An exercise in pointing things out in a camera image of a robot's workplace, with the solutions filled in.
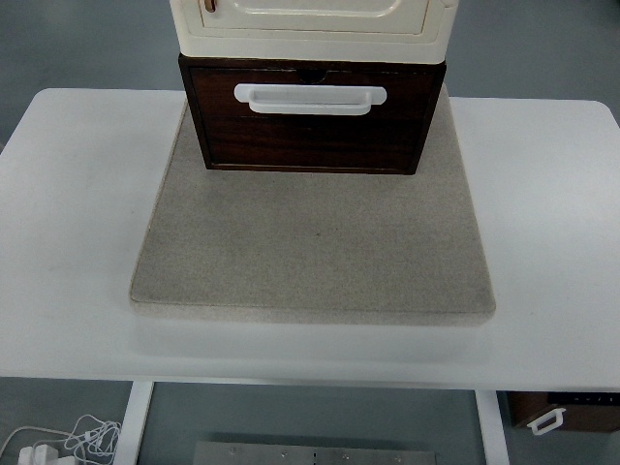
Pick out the white charger plug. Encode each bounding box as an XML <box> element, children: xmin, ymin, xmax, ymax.
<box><xmin>17</xmin><ymin>444</ymin><xmax>59</xmax><ymax>465</ymax></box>

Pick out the cream cabinet with door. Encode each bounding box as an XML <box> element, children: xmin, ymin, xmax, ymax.
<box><xmin>171</xmin><ymin>0</ymin><xmax>457</xmax><ymax>64</ymax></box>

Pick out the grey felt mat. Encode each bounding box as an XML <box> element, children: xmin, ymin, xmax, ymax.
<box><xmin>128</xmin><ymin>91</ymin><xmax>498</xmax><ymax>326</ymax></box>

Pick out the brown wooden box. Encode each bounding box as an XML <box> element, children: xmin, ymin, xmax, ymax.
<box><xmin>506</xmin><ymin>390</ymin><xmax>620</xmax><ymax>434</ymax></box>

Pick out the white cable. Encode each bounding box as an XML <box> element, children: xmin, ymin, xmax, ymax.
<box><xmin>0</xmin><ymin>414</ymin><xmax>122</xmax><ymax>465</ymax></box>

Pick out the dark wooden cabinet base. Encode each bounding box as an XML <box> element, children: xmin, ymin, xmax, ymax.
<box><xmin>177</xmin><ymin>51</ymin><xmax>448</xmax><ymax>176</ymax></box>

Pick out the white drawer handle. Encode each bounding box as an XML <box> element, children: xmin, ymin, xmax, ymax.
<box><xmin>232</xmin><ymin>82</ymin><xmax>388</xmax><ymax>118</ymax></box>

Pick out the white box handle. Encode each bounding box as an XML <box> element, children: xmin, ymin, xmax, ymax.
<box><xmin>528</xmin><ymin>407</ymin><xmax>568</xmax><ymax>436</ymax></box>

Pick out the white table leg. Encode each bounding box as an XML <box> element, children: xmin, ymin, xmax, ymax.
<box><xmin>474</xmin><ymin>389</ymin><xmax>511</xmax><ymax>465</ymax></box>
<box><xmin>115</xmin><ymin>381</ymin><xmax>155</xmax><ymax>465</ymax></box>

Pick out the black table control panel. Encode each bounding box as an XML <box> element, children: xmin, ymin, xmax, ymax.
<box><xmin>546</xmin><ymin>392</ymin><xmax>620</xmax><ymax>405</ymax></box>

